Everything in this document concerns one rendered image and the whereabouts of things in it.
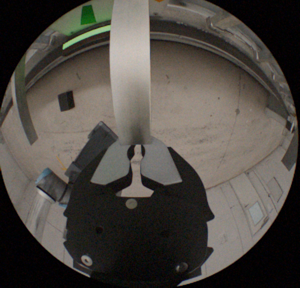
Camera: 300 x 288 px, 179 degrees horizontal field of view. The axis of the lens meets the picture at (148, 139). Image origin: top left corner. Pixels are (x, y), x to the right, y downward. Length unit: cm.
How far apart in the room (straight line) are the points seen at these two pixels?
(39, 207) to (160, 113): 120
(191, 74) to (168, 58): 27
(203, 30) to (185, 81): 75
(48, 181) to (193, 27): 85
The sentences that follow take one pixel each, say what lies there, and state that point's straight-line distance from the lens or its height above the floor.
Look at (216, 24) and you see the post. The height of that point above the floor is 74.
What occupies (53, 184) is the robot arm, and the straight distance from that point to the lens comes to 65.
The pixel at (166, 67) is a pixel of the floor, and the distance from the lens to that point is 97.
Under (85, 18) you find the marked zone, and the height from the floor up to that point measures 75.
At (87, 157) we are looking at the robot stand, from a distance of 78.
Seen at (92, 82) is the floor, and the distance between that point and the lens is 107.
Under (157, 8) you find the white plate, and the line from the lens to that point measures 29.
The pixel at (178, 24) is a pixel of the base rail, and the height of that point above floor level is 69.
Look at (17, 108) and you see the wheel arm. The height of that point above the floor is 86.
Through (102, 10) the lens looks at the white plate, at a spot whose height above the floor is 75.
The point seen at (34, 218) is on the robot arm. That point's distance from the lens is 65.
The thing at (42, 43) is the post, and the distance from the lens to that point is 40.
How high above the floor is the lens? 93
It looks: 58 degrees down
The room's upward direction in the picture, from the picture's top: 175 degrees clockwise
